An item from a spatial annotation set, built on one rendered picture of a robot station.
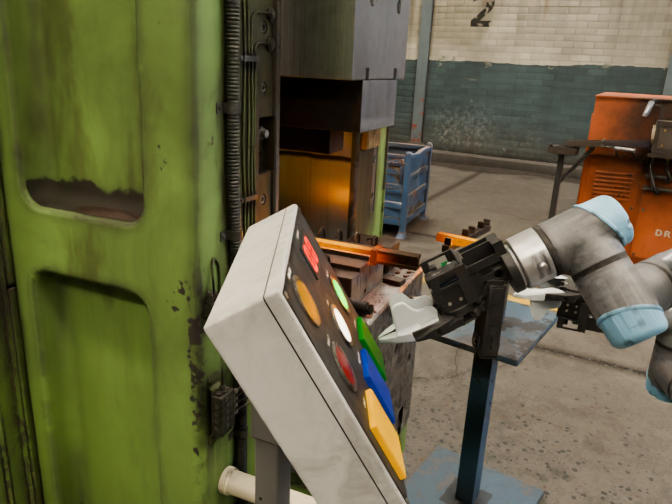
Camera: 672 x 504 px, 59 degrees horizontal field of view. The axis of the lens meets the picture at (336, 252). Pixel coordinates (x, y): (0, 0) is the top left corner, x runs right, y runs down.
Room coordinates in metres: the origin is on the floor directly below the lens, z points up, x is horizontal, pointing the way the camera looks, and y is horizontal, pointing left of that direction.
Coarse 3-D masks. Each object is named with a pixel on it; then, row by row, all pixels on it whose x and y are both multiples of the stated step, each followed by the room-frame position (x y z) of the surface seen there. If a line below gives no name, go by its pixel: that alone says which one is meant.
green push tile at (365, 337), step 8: (360, 320) 0.78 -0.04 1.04; (360, 328) 0.75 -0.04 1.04; (360, 336) 0.73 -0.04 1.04; (368, 336) 0.76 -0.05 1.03; (368, 344) 0.73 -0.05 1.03; (376, 344) 0.79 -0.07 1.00; (368, 352) 0.72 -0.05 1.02; (376, 352) 0.76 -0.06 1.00; (376, 360) 0.72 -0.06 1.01; (384, 368) 0.75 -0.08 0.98; (384, 376) 0.72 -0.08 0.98
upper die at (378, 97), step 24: (288, 96) 1.17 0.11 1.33; (312, 96) 1.15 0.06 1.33; (336, 96) 1.13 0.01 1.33; (360, 96) 1.11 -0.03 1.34; (384, 96) 1.23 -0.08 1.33; (288, 120) 1.17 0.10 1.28; (312, 120) 1.15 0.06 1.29; (336, 120) 1.13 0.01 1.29; (360, 120) 1.11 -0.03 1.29; (384, 120) 1.24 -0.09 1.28
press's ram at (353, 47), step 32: (288, 0) 1.12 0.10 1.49; (320, 0) 1.09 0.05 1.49; (352, 0) 1.07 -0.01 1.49; (384, 0) 1.19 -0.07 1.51; (288, 32) 1.12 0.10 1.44; (320, 32) 1.09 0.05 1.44; (352, 32) 1.07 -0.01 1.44; (384, 32) 1.20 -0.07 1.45; (288, 64) 1.12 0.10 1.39; (320, 64) 1.09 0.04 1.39; (352, 64) 1.07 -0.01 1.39; (384, 64) 1.21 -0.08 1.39
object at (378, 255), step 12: (324, 240) 1.28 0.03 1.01; (360, 252) 1.22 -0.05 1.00; (372, 252) 1.20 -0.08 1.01; (384, 252) 1.20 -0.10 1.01; (396, 252) 1.20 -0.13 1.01; (408, 252) 1.21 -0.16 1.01; (372, 264) 1.20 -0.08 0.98; (384, 264) 1.20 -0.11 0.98; (396, 264) 1.19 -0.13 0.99; (408, 264) 1.19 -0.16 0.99
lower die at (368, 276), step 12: (336, 240) 1.33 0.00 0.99; (324, 252) 1.24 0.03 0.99; (336, 252) 1.23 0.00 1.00; (348, 252) 1.22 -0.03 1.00; (336, 264) 1.17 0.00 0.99; (348, 264) 1.17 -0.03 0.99; (360, 264) 1.18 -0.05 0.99; (348, 276) 1.13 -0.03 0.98; (360, 276) 1.16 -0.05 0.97; (372, 276) 1.23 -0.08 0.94; (348, 288) 1.11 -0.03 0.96; (360, 288) 1.16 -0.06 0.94
